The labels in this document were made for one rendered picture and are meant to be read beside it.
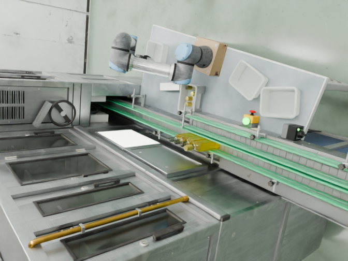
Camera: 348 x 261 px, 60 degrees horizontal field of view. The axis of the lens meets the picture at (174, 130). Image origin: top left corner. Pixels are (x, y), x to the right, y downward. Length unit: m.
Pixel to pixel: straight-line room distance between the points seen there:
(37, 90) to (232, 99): 1.43
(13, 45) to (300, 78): 4.28
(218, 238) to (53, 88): 1.69
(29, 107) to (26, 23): 2.91
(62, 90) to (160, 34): 0.92
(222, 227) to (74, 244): 0.62
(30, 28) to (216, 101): 3.72
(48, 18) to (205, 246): 4.56
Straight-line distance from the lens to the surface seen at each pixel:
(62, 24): 5.44
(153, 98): 2.70
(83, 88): 2.58
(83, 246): 1.19
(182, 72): 1.95
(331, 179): 1.57
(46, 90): 2.50
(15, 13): 5.23
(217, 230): 1.39
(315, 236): 2.51
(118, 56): 1.94
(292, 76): 1.84
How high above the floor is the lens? 2.37
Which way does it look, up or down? 41 degrees down
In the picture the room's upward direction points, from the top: 95 degrees counter-clockwise
